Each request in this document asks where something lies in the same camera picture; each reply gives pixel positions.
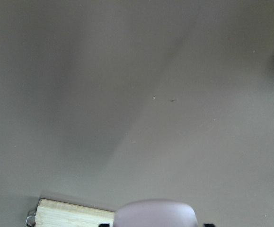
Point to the bamboo cutting board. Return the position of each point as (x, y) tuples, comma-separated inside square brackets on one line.
[(50, 213)]

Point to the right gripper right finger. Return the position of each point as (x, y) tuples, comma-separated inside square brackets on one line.
[(208, 225)]

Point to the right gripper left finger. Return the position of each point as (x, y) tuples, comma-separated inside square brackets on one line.
[(103, 225)]

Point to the pink cup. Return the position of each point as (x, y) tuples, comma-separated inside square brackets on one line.
[(155, 213)]

